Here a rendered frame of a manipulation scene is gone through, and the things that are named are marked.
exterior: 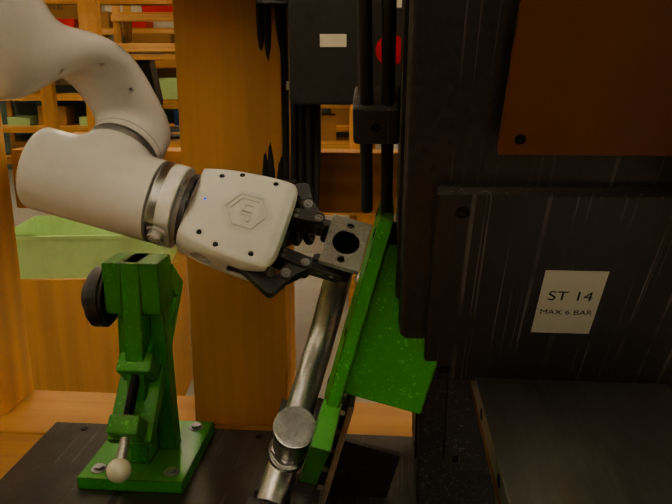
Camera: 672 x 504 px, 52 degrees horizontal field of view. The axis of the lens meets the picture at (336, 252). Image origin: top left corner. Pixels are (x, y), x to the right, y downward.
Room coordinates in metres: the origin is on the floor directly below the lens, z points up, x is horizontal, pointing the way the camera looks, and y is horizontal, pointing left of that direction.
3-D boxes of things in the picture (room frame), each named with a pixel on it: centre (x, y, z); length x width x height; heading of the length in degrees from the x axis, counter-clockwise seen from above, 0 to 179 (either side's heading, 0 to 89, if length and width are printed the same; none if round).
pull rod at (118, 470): (0.71, 0.25, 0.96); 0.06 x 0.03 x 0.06; 175
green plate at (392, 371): (0.59, -0.05, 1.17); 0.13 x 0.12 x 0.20; 85
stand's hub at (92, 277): (0.81, 0.29, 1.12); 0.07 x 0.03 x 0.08; 175
